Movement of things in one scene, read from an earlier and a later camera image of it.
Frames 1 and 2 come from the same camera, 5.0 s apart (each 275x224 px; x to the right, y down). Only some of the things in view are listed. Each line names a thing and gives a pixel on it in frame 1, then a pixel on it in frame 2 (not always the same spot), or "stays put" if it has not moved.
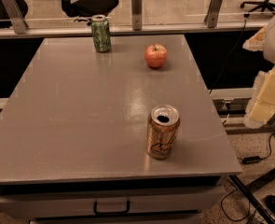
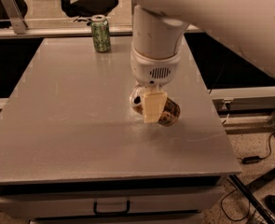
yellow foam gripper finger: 268,95 -> 153,104
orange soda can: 162,130 -> 171,111
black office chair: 79,1 stays put
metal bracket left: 14,11 stays put
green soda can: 101,32 stays put
